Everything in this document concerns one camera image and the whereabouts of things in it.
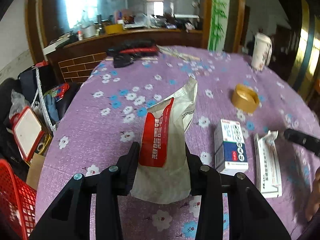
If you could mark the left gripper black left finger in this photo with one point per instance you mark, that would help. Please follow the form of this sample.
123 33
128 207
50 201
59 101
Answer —
68 216

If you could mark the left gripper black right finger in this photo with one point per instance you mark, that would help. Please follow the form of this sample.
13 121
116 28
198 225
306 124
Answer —
250 215

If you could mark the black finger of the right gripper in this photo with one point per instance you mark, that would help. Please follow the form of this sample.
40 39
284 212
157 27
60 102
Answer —
307 141

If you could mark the green white medicine box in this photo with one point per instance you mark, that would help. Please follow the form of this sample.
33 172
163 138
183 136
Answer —
229 148

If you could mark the white red foil pouch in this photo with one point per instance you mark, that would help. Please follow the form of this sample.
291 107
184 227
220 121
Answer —
162 175

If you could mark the person's right hand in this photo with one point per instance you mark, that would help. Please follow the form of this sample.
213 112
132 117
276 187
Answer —
314 199

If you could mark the red mesh waste basket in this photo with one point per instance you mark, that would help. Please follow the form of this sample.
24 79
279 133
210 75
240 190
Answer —
17 202

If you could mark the cardboard box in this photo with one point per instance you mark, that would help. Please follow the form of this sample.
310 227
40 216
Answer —
35 168

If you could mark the yellow round lid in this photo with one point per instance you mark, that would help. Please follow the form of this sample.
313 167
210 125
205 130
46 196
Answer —
245 99

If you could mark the red framed white board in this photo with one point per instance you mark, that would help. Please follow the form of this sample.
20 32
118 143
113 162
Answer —
29 134

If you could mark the purple floral tablecloth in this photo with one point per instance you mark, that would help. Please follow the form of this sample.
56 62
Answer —
108 114

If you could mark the white floral lidded cup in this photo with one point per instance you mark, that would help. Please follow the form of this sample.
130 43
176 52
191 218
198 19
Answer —
262 51

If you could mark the dark blue bag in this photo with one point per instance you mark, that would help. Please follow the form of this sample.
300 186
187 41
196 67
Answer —
28 81

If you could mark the brick pattern wooden counter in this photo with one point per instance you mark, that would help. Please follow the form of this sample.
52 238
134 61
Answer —
74 62

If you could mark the wooden chopsticks bundle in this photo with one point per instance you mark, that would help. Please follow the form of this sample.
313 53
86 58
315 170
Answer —
175 53

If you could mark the black red folded umbrella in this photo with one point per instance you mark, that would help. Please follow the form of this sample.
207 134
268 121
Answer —
125 53

